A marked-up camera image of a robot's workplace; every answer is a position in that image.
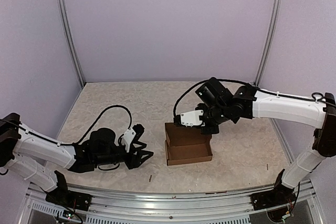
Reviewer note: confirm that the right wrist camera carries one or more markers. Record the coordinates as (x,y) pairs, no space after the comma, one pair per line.
(190,119)

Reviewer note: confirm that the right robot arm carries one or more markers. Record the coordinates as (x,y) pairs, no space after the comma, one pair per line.
(318,111)

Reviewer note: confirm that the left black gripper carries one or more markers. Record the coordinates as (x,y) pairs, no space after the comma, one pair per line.
(134,160)

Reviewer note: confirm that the left aluminium frame post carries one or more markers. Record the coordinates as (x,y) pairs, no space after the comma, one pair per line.
(70,43)

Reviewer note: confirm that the right aluminium frame post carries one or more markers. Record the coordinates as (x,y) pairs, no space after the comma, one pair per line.
(268,42)

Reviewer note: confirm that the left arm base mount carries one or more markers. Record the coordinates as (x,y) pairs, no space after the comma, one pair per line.
(71,199)

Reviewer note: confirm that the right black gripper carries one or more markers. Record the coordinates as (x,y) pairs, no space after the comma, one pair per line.
(213,130)

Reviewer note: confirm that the brown cardboard box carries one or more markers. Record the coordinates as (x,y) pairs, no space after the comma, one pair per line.
(186,145)

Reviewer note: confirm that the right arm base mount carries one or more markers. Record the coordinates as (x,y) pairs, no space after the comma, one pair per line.
(272,198)

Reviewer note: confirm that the front aluminium rail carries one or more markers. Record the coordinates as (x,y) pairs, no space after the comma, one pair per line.
(113,206)

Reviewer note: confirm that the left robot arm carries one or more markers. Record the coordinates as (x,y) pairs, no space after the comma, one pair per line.
(21,147)

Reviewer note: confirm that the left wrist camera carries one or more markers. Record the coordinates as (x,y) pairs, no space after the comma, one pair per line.
(131,137)

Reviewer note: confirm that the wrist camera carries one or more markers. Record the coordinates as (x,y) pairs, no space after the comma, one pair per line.
(131,137)
(190,119)

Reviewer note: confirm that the aluminium frame post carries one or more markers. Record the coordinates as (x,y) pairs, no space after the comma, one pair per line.
(268,42)
(70,43)

